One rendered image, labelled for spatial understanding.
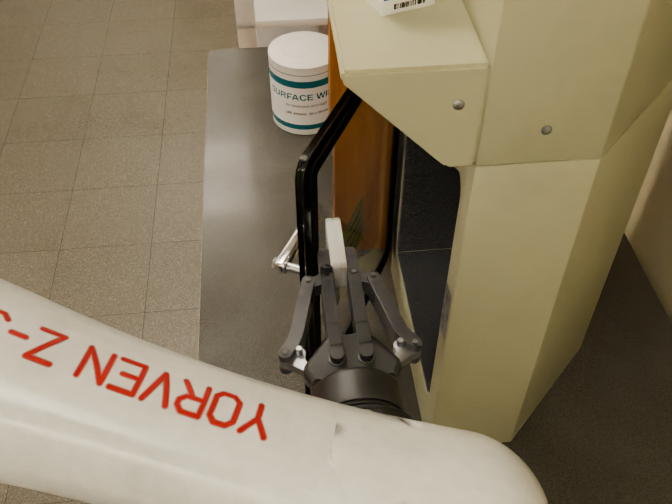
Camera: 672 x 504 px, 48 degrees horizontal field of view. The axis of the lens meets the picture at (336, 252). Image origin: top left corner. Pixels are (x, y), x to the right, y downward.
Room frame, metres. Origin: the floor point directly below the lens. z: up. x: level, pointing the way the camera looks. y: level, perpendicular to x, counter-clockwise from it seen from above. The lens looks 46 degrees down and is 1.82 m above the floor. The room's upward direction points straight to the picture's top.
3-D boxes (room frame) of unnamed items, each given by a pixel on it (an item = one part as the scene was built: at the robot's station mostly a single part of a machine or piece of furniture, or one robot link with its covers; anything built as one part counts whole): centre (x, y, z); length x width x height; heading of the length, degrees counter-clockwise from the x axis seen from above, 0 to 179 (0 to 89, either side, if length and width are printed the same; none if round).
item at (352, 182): (0.67, -0.02, 1.19); 0.30 x 0.01 x 0.40; 158
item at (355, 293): (0.44, -0.02, 1.28); 0.11 x 0.01 x 0.04; 4
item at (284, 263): (0.61, 0.03, 1.20); 0.10 x 0.05 x 0.03; 158
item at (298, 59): (1.23, 0.06, 1.02); 0.13 x 0.13 x 0.15
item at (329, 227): (0.53, 0.00, 1.28); 0.07 x 0.01 x 0.03; 6
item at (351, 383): (0.37, -0.02, 1.28); 0.09 x 0.08 x 0.07; 6
